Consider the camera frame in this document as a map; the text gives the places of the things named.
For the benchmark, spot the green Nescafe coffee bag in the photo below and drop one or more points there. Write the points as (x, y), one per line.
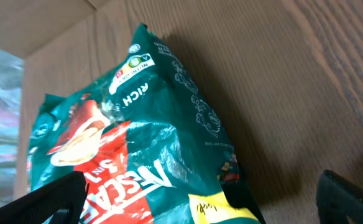
(148, 143)

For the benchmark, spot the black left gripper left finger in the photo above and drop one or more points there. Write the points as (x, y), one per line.
(60, 201)

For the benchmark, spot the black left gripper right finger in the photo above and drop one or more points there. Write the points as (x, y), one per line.
(338, 200)

